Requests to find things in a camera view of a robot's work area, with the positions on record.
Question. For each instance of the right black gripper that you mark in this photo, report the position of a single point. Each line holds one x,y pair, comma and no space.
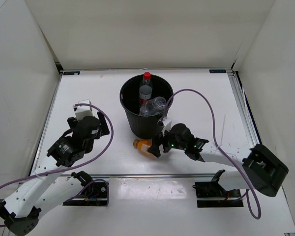
154,149

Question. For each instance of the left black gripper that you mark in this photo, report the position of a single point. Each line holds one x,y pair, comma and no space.
103,127

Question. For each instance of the orange juice bottle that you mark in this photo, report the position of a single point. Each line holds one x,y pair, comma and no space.
142,146

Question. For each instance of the tall clear crushed bottle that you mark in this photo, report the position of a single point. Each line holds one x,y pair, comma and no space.
156,105

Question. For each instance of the red label clear bottle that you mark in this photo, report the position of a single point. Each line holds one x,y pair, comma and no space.
145,88

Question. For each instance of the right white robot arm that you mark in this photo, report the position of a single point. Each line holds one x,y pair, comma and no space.
259,165

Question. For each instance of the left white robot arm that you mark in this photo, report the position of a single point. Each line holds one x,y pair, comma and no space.
60,158

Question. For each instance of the black plastic waste bin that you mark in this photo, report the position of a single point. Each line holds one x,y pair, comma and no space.
144,127

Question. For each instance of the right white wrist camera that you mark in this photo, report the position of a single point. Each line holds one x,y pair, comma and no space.
166,125

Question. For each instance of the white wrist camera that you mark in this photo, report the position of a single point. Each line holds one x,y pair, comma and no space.
166,125
82,111

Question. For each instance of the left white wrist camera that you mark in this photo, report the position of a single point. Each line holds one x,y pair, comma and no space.
82,111

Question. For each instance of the front aluminium rail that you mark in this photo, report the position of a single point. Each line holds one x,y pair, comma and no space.
151,175

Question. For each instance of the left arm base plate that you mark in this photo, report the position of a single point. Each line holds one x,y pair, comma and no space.
96,195

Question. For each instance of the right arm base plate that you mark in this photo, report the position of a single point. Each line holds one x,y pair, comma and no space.
212,195

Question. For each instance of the right aluminium frame rail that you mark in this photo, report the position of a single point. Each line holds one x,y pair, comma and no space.
246,115

